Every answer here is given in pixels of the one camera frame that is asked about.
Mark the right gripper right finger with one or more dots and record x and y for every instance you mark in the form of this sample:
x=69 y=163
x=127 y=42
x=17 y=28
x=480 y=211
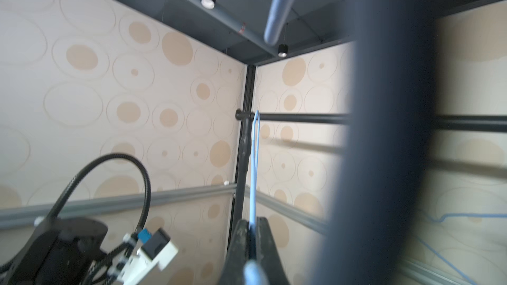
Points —
x=267 y=255

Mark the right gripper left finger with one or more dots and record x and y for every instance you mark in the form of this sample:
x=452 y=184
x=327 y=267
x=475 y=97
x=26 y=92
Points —
x=237 y=255

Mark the light blue hanger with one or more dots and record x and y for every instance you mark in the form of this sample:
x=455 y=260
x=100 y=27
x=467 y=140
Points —
x=252 y=271
x=467 y=245

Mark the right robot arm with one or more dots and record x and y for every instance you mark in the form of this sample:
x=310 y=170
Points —
x=390 y=128

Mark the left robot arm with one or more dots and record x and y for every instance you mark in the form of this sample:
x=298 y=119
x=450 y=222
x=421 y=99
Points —
x=68 y=251

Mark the black pendant lamp middle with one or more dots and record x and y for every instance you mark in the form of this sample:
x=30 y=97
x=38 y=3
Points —
x=283 y=50

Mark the black clothes rack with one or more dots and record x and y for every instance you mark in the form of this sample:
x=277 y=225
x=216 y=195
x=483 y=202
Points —
x=488 y=124

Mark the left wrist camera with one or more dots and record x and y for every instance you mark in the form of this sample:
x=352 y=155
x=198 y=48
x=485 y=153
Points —
x=157 y=251

